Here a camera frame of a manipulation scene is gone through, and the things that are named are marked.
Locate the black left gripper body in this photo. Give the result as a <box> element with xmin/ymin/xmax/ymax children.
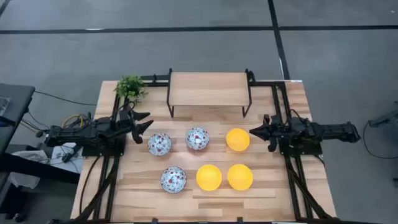
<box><xmin>119</xmin><ymin>107</ymin><xmax>144</xmax><ymax>144</ymax></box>

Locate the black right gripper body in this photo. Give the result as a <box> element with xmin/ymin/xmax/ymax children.
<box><xmin>263</xmin><ymin>114</ymin><xmax>292</xmax><ymax>152</ymax></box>

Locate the red bowl floral inside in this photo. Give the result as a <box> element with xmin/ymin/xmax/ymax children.
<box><xmin>147</xmin><ymin>133</ymin><xmax>172</xmax><ymax>157</ymax></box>
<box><xmin>185</xmin><ymin>126</ymin><xmax>210</xmax><ymax>151</ymax></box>
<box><xmin>160</xmin><ymin>166</ymin><xmax>187</xmax><ymax>194</ymax></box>

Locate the yellow plastic bowl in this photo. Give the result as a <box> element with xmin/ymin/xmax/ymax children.
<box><xmin>225</xmin><ymin>128</ymin><xmax>251</xmax><ymax>152</ymax></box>
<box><xmin>195</xmin><ymin>164</ymin><xmax>223</xmax><ymax>192</ymax></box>
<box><xmin>226</xmin><ymin>164</ymin><xmax>254</xmax><ymax>192</ymax></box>

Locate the small potted green plant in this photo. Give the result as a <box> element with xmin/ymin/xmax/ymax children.
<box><xmin>114</xmin><ymin>74</ymin><xmax>149</xmax><ymax>105</ymax></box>

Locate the white printed box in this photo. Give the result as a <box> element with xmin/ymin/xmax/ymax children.
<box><xmin>50</xmin><ymin>142</ymin><xmax>84</xmax><ymax>174</ymax></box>

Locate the grey equipment stand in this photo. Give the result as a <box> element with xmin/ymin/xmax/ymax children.
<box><xmin>368</xmin><ymin>101</ymin><xmax>398</xmax><ymax>128</ymax></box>

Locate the black side table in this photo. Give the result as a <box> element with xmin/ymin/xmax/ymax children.
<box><xmin>0</xmin><ymin>83</ymin><xmax>35</xmax><ymax>156</ymax></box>

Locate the white plastic bag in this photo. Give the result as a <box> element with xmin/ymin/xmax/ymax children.
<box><xmin>8</xmin><ymin>150</ymin><xmax>43</xmax><ymax>189</ymax></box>

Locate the yellow cable loop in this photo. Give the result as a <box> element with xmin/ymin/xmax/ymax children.
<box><xmin>62</xmin><ymin>114</ymin><xmax>85</xmax><ymax>129</ymax></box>

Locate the wooden shelf riser black frame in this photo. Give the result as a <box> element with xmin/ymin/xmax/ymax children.
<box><xmin>166</xmin><ymin>68</ymin><xmax>253</xmax><ymax>119</ymax></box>

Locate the thin black floor cable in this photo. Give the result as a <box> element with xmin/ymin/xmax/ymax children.
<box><xmin>363</xmin><ymin>120</ymin><xmax>398</xmax><ymax>160</ymax></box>
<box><xmin>34</xmin><ymin>90</ymin><xmax>98</xmax><ymax>106</ymax></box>

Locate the thick black cable hose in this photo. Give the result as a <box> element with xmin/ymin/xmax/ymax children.
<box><xmin>79</xmin><ymin>155</ymin><xmax>102</xmax><ymax>217</ymax></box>

